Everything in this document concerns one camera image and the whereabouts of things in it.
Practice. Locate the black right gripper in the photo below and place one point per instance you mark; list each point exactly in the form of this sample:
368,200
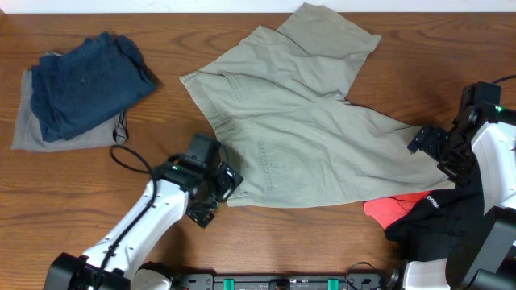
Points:
424,138

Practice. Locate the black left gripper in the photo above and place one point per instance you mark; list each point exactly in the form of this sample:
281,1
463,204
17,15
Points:
230,184

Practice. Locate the khaki green shorts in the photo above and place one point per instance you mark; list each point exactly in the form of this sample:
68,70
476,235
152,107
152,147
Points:
278,102

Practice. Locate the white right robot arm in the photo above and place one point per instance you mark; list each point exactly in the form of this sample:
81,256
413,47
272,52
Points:
479,155

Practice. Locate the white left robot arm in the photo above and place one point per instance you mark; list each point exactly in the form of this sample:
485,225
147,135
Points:
118,260

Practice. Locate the black garment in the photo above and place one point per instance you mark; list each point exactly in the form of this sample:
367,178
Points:
438,222

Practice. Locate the red garment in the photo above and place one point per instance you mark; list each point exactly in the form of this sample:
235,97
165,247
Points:
387,210

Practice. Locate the folded grey garment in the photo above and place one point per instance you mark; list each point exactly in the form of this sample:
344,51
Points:
27,135

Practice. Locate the folded navy blue shorts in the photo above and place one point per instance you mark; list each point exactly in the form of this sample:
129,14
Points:
78,91

